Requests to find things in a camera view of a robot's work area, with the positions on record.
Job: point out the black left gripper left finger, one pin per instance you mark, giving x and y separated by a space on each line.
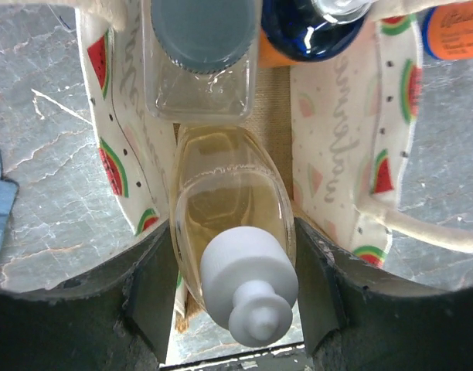
117 316

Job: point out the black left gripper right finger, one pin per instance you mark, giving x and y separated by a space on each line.
355 316

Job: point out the amber liquid bottle white cap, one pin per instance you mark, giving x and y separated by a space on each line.
232 228

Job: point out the watermelon print canvas bag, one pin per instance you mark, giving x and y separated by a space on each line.
339 131

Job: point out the clear square bottle grey cap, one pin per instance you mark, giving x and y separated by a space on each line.
200 59

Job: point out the orange spray bottle blue top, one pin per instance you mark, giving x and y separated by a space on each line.
308 31

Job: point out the orange bottle with blue cap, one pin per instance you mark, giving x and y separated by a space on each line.
447 31

